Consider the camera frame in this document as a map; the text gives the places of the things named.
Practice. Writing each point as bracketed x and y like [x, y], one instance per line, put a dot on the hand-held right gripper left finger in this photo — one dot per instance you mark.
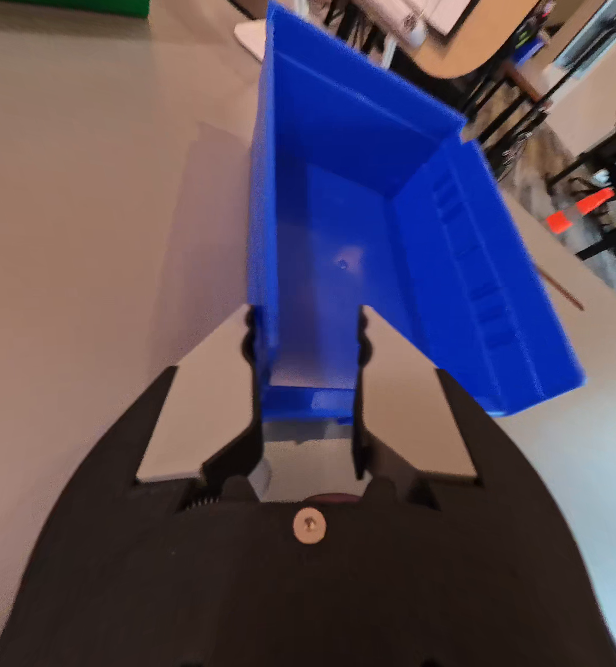
[198, 417]

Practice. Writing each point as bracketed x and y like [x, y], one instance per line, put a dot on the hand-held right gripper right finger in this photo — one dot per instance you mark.
[417, 417]

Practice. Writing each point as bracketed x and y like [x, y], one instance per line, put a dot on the blue plastic bin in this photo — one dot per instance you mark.
[339, 156]

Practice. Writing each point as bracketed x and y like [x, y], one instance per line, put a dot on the green plastic bin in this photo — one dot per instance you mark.
[105, 6]

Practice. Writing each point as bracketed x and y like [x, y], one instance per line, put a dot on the orange traffic cone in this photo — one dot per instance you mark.
[584, 206]

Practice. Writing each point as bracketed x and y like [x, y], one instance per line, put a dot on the instruction sheet on stand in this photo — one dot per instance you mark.
[485, 47]

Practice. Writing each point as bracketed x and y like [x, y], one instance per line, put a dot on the blue storage crate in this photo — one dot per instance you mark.
[528, 52]

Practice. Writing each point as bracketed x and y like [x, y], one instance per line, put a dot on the white document stand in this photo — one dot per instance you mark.
[250, 39]

